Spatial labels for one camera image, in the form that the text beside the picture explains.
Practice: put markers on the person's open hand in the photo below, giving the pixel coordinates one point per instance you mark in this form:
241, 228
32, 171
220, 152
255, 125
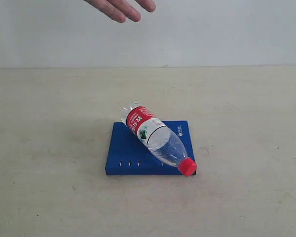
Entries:
117, 10

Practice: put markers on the blue ring binder notebook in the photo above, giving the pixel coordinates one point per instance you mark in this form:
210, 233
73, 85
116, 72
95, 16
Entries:
128, 156

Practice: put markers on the clear water bottle red cap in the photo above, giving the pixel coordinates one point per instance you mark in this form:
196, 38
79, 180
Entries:
158, 138

